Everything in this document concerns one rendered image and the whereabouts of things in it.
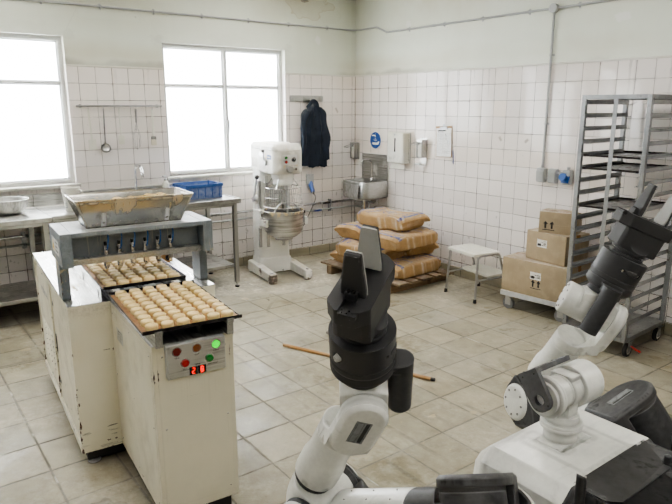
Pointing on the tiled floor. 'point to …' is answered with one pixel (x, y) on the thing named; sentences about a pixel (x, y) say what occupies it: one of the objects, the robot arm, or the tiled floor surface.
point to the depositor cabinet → (85, 355)
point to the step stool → (476, 263)
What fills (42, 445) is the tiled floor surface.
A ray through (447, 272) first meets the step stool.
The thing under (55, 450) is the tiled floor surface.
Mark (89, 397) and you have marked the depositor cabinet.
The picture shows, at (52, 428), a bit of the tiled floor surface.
